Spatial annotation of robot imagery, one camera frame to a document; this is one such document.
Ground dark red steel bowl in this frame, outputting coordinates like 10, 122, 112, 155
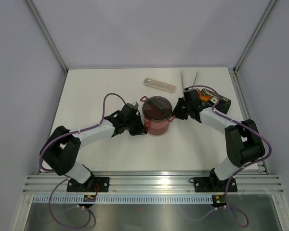
144, 121, 170, 135

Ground grey transparent lid with handle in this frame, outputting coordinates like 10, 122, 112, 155
140, 96, 175, 120

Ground metal tongs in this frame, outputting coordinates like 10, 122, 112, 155
181, 68, 198, 92

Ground pink steel bowl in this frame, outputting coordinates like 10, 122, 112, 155
144, 117, 172, 129

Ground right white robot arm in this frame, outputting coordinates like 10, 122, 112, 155
172, 88, 265, 191

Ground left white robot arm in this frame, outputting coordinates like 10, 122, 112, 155
39, 102, 147, 192

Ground orange shrimp on tray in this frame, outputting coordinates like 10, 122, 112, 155
197, 89, 210, 102

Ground black floral food tray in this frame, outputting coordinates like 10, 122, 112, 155
201, 89, 232, 114

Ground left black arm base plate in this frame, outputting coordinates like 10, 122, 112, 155
66, 177, 110, 193

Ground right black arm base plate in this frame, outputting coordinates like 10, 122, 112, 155
189, 177, 228, 193

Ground aluminium front rail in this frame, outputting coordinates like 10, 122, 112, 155
22, 170, 284, 195

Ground white slotted cable duct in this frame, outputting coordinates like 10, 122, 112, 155
32, 194, 213, 205

